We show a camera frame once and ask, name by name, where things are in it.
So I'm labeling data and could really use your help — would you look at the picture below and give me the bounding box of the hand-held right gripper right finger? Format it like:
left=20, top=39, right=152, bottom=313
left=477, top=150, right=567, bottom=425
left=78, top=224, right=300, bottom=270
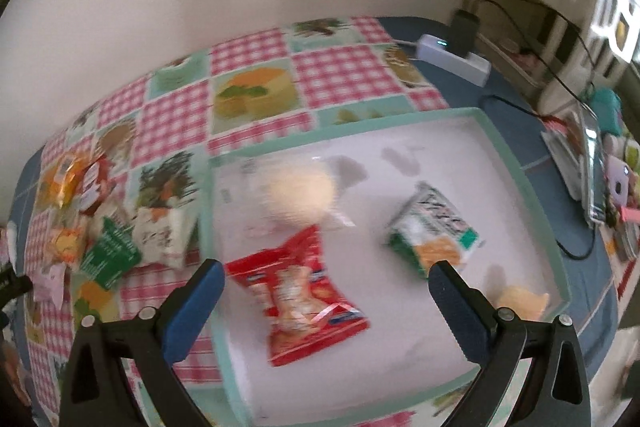
left=428, top=260, right=592, bottom=427

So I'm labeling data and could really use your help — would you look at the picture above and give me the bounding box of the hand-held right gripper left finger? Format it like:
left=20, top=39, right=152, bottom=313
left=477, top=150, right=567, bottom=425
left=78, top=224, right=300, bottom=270
left=59, top=259, right=226, bottom=427

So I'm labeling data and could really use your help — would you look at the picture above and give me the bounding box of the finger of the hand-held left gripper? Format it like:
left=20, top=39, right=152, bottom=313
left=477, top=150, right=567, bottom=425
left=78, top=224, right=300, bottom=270
left=0, top=275, right=32, bottom=303

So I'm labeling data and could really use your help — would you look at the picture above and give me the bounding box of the small pink packet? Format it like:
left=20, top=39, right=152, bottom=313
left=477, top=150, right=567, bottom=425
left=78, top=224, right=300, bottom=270
left=32, top=264, right=68, bottom=305

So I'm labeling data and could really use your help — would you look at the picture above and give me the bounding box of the teal shallow cardboard box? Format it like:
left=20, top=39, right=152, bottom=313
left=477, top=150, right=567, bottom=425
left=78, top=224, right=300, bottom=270
left=206, top=107, right=572, bottom=427

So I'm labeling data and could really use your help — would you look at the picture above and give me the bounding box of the yellow peach-print snack packet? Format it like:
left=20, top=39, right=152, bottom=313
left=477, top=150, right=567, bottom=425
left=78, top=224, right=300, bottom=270
left=47, top=224, right=86, bottom=265

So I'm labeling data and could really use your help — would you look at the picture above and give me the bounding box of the green foil cake packet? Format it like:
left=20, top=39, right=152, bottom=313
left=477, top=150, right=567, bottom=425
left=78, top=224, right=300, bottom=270
left=385, top=181, right=481, bottom=280

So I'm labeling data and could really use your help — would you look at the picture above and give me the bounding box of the white plant-print snack packet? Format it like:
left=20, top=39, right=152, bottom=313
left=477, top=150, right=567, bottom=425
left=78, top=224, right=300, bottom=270
left=132, top=202, right=201, bottom=268

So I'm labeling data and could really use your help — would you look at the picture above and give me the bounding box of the red snack packet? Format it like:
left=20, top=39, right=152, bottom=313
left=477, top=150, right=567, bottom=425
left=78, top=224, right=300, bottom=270
left=225, top=224, right=371, bottom=368

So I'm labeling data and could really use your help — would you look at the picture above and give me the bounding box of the dark green biscuit packet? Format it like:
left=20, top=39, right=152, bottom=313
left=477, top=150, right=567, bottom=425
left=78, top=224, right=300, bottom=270
left=80, top=217, right=143, bottom=290

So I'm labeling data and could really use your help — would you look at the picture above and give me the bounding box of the clear-wrapped round bun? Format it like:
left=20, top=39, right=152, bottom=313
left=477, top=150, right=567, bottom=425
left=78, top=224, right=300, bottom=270
left=245, top=157, right=356, bottom=230

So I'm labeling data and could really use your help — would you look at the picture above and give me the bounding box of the orange snack packet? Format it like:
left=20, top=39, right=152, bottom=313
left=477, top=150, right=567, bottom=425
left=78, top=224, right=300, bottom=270
left=42, top=154, right=93, bottom=208

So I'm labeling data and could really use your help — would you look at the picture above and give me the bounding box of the dark red biscuit packet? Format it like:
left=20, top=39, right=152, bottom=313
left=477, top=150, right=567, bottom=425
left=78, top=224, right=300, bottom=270
left=77, top=159, right=116, bottom=215

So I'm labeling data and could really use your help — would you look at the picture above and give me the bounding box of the white notebook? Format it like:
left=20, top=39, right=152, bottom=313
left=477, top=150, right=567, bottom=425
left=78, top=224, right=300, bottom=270
left=542, top=117, right=588, bottom=200

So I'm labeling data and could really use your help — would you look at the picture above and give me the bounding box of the upright smartphone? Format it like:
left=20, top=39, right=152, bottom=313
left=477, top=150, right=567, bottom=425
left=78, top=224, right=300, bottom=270
left=580, top=104, right=608, bottom=228

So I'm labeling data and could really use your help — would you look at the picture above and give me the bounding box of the purple white device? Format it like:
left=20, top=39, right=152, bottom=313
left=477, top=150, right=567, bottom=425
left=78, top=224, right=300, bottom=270
left=605, top=157, right=636, bottom=208

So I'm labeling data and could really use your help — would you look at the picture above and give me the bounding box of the white power strip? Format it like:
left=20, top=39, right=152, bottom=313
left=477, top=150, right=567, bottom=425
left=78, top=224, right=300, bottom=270
left=416, top=34, right=492, bottom=88

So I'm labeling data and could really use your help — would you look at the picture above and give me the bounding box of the teal plastic object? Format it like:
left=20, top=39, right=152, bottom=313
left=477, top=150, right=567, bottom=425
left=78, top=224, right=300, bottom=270
left=587, top=88, right=623, bottom=132

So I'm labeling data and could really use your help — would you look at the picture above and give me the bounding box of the black charger plug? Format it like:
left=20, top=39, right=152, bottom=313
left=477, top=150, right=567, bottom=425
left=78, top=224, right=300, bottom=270
left=447, top=9, right=481, bottom=58

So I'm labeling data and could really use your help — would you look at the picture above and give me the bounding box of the white lattice shelf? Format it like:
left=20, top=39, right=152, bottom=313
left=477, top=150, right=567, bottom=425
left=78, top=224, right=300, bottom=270
left=585, top=0, right=640, bottom=72

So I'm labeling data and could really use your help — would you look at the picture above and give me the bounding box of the black table cable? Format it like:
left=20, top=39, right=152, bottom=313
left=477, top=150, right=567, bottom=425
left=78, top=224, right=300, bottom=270
left=480, top=94, right=601, bottom=262

